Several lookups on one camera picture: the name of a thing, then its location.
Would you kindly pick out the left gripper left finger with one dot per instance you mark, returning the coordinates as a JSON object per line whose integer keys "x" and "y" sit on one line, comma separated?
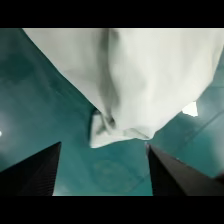
{"x": 36, "y": 173}

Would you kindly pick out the white shirt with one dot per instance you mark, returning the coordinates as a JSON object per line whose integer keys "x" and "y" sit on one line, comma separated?
{"x": 140, "y": 76}

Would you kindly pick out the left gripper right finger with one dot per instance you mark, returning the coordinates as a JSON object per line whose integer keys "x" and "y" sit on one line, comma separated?
{"x": 176, "y": 176}

